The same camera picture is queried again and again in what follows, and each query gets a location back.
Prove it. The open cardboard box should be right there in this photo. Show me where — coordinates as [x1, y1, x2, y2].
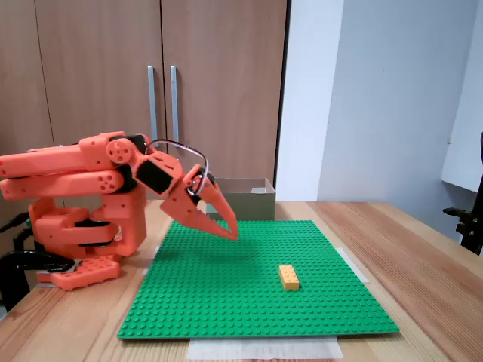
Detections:
[209, 176, 277, 222]

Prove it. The green lego baseplate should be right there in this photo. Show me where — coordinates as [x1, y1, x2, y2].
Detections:
[116, 219, 401, 341]

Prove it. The yellow lego brick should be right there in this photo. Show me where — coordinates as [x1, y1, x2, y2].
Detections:
[278, 265, 303, 292]

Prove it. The masking tape strip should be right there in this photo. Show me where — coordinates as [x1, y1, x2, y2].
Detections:
[141, 247, 162, 277]
[337, 247, 371, 284]
[186, 336, 345, 361]

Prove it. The black table clamp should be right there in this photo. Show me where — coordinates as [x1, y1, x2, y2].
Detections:
[0, 213, 76, 314]

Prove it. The brown wooden cabinet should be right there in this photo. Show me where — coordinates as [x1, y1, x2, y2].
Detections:
[0, 0, 292, 250]

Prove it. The black stand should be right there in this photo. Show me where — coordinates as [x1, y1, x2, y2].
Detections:
[442, 131, 483, 257]

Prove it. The white board panel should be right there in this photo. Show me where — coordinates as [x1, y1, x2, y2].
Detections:
[440, 0, 483, 195]

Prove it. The gripper motor cable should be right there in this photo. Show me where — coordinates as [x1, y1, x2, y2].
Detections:
[145, 139, 210, 197]

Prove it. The metal cabinet handle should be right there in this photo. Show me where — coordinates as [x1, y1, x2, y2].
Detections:
[147, 65, 160, 144]
[170, 65, 181, 144]

